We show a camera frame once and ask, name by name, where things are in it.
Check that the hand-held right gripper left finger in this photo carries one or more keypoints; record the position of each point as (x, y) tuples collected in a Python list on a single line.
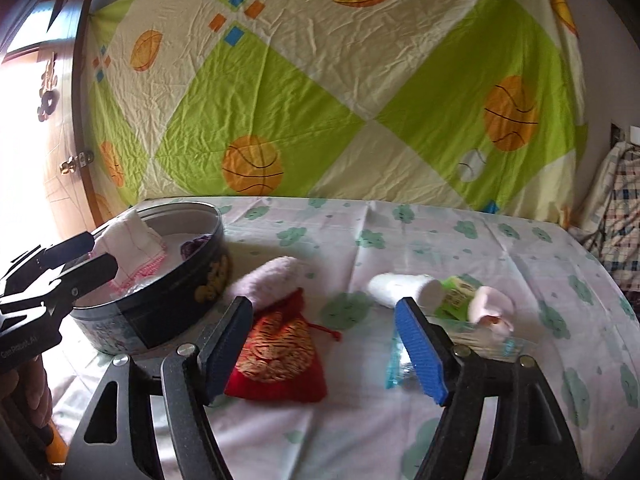
[(225, 350)]

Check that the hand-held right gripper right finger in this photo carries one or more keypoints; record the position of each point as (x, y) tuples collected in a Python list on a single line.
[(420, 355)]

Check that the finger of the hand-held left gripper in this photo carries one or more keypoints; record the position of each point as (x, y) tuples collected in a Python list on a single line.
[(67, 249), (82, 277)]

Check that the red embroidered pouch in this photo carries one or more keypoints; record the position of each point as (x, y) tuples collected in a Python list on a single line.
[(280, 360)]

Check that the clear plastic wrapper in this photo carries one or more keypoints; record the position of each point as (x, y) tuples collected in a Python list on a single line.
[(480, 341)]

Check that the white towel with pink edge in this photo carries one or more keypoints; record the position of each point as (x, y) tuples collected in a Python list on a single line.
[(135, 245)]

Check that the round metal tin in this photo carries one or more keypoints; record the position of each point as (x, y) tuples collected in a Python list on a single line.
[(165, 320)]

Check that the green tissue pack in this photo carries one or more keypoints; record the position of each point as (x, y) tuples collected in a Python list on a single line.
[(457, 297)]

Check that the pink fluffy ball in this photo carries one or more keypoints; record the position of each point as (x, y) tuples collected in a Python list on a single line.
[(270, 280)]

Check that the pink cloth pouch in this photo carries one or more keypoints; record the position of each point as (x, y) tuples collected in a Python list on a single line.
[(492, 305)]

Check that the cloud print tablecloth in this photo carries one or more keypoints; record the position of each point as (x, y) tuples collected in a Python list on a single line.
[(325, 435)]

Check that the wooden door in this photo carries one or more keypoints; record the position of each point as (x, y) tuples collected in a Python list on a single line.
[(65, 110)]

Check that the wooden door ornament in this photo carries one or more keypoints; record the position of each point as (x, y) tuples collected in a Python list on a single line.
[(49, 92)]

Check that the plaid storage bag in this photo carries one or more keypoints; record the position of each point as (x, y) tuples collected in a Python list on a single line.
[(620, 210)]

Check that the green basketball print sheet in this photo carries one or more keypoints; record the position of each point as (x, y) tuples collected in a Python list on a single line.
[(325, 85)]

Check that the white charger plug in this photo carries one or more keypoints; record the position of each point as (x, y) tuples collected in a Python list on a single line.
[(635, 136)]

